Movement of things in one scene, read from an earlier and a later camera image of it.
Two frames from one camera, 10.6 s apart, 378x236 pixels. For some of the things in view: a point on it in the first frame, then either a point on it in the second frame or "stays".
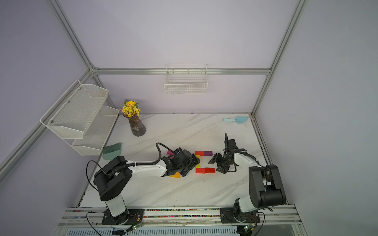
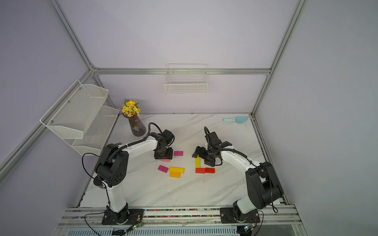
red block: x=209 y=170 stays
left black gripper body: x=183 y=169 to x=166 y=153
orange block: x=176 y=175 stays
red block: x=200 y=170 stays
